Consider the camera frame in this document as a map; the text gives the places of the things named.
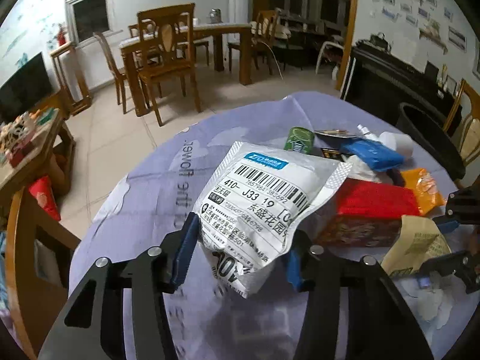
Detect red drink carton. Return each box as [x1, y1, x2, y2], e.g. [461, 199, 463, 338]
[315, 178, 420, 248]

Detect white courier mailer bag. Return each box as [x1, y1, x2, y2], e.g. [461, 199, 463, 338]
[193, 141, 352, 298]

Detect orange snack bag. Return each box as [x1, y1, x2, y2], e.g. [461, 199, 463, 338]
[400, 168, 446, 216]

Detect beige paper packet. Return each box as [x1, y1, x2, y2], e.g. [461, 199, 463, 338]
[381, 215, 452, 279]

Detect purple floral tablecloth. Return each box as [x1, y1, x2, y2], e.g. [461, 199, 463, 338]
[68, 90, 480, 360]

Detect white toilet paper roll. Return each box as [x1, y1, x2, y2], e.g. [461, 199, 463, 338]
[378, 132, 413, 158]

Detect blue tissue pack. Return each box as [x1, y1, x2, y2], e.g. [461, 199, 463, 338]
[340, 138, 405, 172]

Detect black snack packet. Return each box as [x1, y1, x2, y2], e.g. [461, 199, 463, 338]
[314, 129, 361, 139]

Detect red gift bag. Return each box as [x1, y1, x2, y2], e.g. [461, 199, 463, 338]
[28, 175, 61, 222]

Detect black piano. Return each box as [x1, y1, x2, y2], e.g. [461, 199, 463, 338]
[341, 41, 454, 125]

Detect wooden coffee table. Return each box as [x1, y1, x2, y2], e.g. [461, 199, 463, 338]
[1, 109, 76, 208]

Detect green gum pack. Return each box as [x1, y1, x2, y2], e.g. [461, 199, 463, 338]
[284, 127, 315, 155]

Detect black television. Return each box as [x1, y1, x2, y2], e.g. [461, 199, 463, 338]
[0, 53, 53, 124]

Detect wooden dining table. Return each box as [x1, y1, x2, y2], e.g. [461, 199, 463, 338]
[118, 22, 253, 118]

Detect wooden dining chair front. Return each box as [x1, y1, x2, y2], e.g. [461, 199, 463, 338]
[137, 2, 202, 126]

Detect wooden dining chair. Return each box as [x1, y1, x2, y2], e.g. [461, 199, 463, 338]
[250, 10, 279, 76]
[137, 2, 202, 126]

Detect wooden dining chair right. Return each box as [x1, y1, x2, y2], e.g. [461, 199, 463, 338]
[250, 10, 279, 76]

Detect white standing air conditioner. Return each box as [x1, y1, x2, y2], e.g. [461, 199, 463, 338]
[228, 0, 251, 43]

